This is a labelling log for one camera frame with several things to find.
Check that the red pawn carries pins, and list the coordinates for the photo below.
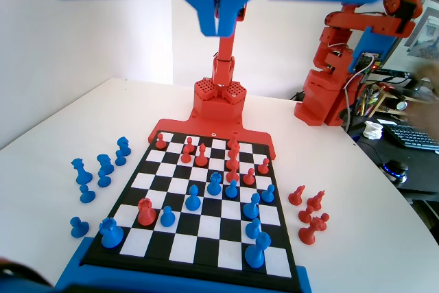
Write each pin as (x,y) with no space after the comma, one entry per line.
(189,142)
(248,177)
(186,157)
(325,218)
(264,166)
(160,142)
(305,217)

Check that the red robot arm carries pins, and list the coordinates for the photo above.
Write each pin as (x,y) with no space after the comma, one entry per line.
(219,104)

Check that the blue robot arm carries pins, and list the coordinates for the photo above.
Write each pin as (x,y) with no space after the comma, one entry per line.
(20,281)

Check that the black and white chessboard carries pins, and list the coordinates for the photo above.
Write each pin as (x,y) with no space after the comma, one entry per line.
(209,234)

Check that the person's hand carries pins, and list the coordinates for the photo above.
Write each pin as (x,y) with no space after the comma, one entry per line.
(427,74)

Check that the blue controller housing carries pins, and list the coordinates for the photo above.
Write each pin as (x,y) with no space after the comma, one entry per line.
(372,44)

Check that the computer monitor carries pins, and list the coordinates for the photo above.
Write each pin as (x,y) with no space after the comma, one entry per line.
(427,29)

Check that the wooden pen holder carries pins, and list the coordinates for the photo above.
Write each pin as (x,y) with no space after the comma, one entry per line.
(375,99)

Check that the white plastic spool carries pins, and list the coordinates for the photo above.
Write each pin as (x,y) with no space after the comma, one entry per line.
(372,130)

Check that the blue knight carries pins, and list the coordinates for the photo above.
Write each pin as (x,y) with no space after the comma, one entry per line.
(104,162)
(122,143)

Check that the black keyboard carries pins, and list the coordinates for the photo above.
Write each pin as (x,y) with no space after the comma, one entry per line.
(411,137)

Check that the red rook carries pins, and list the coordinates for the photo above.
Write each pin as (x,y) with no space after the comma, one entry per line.
(146,212)
(234,136)

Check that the blue queen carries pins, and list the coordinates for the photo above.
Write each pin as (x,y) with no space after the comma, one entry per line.
(81,173)

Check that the red king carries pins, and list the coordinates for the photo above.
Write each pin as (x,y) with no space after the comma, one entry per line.
(233,155)

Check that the black computer mouse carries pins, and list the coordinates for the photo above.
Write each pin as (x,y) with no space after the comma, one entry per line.
(394,169)

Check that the red bishop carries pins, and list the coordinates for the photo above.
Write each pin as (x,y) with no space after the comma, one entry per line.
(201,157)
(232,174)

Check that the black desk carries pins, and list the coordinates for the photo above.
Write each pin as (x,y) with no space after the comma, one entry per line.
(422,176)

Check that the blue rook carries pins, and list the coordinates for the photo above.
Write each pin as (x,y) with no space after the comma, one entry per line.
(110,234)
(214,186)

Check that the red queen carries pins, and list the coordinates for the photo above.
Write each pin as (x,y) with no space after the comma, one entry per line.
(307,234)

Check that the blue base plate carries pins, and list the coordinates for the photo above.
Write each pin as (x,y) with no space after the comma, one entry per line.
(72,274)

